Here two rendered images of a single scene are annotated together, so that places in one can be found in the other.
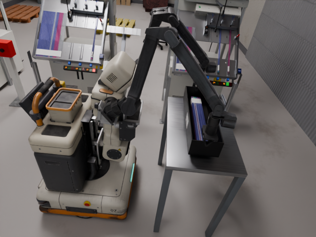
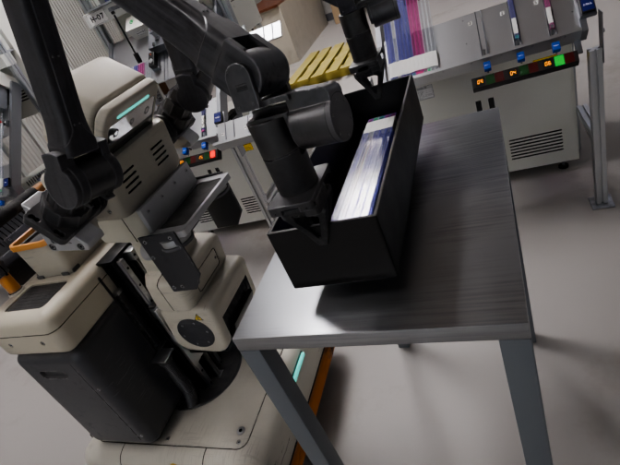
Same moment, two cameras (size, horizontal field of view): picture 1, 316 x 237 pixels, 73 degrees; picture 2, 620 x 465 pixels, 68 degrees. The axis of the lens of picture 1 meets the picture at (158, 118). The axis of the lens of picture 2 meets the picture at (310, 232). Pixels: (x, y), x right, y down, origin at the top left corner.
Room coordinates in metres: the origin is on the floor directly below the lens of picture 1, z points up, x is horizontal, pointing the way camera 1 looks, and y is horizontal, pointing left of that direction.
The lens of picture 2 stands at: (0.32, -0.55, 1.28)
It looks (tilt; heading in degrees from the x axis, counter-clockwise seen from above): 30 degrees down; 30
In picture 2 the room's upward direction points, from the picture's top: 24 degrees counter-clockwise
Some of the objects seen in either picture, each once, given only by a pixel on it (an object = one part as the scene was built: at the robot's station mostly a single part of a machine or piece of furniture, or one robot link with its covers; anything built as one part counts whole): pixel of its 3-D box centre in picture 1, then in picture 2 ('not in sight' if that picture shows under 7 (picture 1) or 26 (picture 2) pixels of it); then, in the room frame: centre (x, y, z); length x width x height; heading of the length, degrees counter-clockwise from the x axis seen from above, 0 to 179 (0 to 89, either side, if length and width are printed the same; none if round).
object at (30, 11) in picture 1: (20, 13); not in sight; (5.65, 3.83, 0.06); 1.29 x 0.86 x 0.11; 4
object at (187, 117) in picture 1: (199, 116); (363, 162); (1.11, -0.27, 0.90); 0.57 x 0.17 x 0.11; 2
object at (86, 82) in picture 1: (88, 69); (243, 162); (2.65, 1.05, 0.31); 0.70 x 0.65 x 0.62; 93
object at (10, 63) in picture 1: (14, 74); not in sight; (2.15, 1.74, 0.39); 0.24 x 0.24 x 0.78; 3
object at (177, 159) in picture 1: (189, 166); (433, 335); (1.11, -0.29, 0.40); 0.70 x 0.45 x 0.80; 2
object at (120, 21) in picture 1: (116, 26); (330, 63); (5.60, 1.34, 0.06); 1.25 x 0.85 x 0.11; 5
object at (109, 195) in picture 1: (93, 174); (219, 395); (1.08, 0.48, 0.16); 0.67 x 0.64 x 0.25; 92
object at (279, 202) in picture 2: (210, 129); (293, 173); (0.82, -0.27, 1.04); 0.10 x 0.07 x 0.07; 2
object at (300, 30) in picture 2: not in sight; (284, 23); (7.49, 2.52, 0.38); 2.25 x 0.75 x 0.77; 4
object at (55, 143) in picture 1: (75, 137); (130, 307); (1.08, 0.57, 0.59); 0.55 x 0.34 x 0.83; 2
